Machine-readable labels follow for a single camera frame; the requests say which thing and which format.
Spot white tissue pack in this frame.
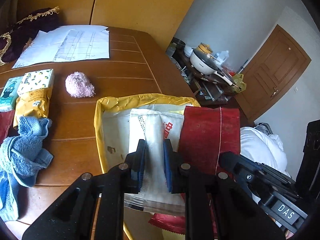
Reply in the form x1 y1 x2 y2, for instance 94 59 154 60
124 108 184 216

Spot dark red tissue pack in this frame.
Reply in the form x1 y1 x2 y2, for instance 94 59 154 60
178 107 240 175

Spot pink fluffy soft ball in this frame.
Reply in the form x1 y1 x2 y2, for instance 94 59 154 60
65 72 95 98

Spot large blue towel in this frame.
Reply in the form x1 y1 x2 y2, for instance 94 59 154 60
1 116 53 222

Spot yellow orange tissue pack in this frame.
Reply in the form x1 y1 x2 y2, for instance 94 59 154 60
13 87 53 128

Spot lemon print tissue pack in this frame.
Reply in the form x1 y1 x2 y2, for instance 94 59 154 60
17 69 54 96

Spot teal bear tissue pack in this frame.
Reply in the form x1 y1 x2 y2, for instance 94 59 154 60
0 76 23 112

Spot black device on gripper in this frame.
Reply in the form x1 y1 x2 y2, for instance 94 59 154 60
296 120 319 199

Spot cluttered dark side table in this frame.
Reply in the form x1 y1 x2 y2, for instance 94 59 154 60
166 37 240 106

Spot yellow plastic bag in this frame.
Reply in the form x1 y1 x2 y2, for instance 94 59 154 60
232 74 247 94

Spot white electric cooking pot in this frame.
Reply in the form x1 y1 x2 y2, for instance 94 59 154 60
189 49 235 86

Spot clear plastic bottle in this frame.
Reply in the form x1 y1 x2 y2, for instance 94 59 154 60
217 50 229 64

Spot brown wooden door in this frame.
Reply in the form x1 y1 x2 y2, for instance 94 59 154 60
235 25 311 121

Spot white paper sheets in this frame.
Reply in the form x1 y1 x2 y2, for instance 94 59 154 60
13 25 110 69

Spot dark purple gold-fringed cloth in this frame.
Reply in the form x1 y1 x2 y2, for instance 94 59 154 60
1 6 61 66

